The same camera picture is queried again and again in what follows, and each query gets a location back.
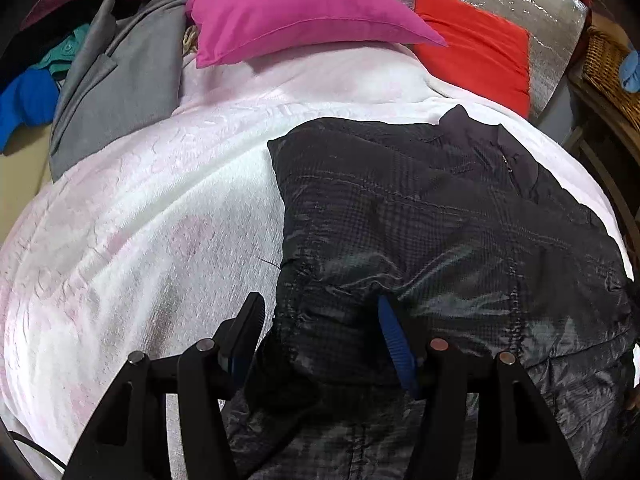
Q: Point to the wicker basket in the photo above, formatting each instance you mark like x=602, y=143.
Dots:
x=607, y=60

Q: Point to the magenta pillow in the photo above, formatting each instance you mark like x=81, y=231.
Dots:
x=300, y=10

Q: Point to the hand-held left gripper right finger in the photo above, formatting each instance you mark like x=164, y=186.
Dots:
x=397, y=345

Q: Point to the black quilted jacket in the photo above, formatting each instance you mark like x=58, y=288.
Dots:
x=450, y=240

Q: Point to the blue garment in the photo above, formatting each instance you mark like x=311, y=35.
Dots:
x=25, y=100

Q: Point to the teal garment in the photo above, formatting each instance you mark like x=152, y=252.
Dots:
x=65, y=52

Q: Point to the grey coat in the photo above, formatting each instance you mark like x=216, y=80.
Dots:
x=120, y=80

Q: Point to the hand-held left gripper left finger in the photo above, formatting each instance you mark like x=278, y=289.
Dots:
x=245, y=330

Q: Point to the wooden table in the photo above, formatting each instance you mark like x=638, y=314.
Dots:
x=600, y=125

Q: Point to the blue cloth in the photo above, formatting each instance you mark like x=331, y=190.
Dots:
x=631, y=72

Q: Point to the red cushion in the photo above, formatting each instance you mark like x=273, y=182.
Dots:
x=480, y=55

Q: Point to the white fleece blanket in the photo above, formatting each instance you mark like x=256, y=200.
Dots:
x=150, y=220

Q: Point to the cream leather sofa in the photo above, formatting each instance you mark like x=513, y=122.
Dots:
x=20, y=185

